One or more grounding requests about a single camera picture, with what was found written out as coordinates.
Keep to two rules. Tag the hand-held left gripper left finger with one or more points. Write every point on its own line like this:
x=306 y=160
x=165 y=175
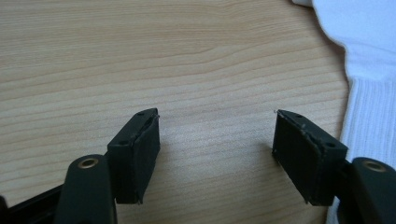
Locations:
x=134 y=161

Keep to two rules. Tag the white sock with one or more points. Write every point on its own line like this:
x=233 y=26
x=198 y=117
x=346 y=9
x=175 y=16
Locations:
x=367 y=46

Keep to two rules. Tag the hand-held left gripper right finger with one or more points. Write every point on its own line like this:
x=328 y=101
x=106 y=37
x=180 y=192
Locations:
x=305 y=158

